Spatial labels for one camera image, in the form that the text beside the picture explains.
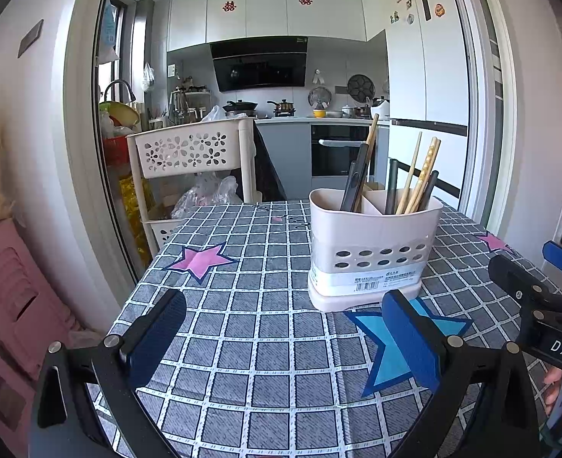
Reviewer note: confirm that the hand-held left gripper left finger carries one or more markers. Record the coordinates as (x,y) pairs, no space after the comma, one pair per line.
(159,329)

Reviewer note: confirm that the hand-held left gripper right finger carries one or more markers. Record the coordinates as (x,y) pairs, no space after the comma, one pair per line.
(414,338)

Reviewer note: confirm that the white plastic utensil holder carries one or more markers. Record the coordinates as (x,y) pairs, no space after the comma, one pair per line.
(371,233)

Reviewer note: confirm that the patterned wooden chopstick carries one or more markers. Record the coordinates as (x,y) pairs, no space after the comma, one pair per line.
(431,162)
(425,162)

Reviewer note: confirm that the plain wooden chopstick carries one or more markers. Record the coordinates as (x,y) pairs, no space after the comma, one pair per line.
(412,167)
(369,152)

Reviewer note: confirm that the person's right hand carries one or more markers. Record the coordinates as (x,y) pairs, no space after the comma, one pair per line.
(554,386)

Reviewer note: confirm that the grey checked star tablecloth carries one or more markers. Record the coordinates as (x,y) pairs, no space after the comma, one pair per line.
(262,296)

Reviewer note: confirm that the yellow packaging bag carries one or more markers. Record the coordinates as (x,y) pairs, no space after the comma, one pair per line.
(135,214)

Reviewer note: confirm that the clear crumpled plastic bag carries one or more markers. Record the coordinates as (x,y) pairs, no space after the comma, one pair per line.
(209,198)

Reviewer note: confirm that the pink cardboard box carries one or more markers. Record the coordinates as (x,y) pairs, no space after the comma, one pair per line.
(18,291)

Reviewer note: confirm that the cream plastic storage cart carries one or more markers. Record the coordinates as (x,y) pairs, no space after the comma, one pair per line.
(185,150)

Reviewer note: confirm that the glass sliding door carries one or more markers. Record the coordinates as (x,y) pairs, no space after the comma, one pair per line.
(481,95)

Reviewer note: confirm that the black built-in oven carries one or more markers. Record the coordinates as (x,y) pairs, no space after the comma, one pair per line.
(340,152)

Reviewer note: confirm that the yellow green bowls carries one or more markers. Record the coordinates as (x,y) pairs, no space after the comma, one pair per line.
(118,114)

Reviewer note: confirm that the white plastic bag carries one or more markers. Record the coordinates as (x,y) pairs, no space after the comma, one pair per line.
(213,114)

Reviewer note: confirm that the white kettle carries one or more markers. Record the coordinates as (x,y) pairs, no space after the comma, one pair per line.
(380,107)

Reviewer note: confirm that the white refrigerator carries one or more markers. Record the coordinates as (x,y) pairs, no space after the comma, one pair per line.
(405,81)

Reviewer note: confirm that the black wok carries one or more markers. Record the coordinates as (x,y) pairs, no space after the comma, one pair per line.
(239,106)

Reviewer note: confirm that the metal kitchen faucet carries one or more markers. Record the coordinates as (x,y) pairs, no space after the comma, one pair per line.
(116,86)

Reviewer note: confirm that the clear hanging plastic bag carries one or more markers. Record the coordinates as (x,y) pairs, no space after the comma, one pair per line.
(149,76)

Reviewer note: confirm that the metal cooking pot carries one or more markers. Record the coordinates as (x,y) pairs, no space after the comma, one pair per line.
(283,106)

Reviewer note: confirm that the round metal hanging rack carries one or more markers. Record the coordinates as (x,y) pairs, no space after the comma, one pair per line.
(319,97)

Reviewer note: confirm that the black range hood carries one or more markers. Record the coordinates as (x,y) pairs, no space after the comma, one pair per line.
(262,64)

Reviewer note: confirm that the blue hanging cloth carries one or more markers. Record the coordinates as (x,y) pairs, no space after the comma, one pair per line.
(109,28)

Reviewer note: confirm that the grey wall switch panel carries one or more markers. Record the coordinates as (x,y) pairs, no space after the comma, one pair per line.
(31,38)

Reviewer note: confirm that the white wall cabinets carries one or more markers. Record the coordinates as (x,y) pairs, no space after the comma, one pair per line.
(271,14)

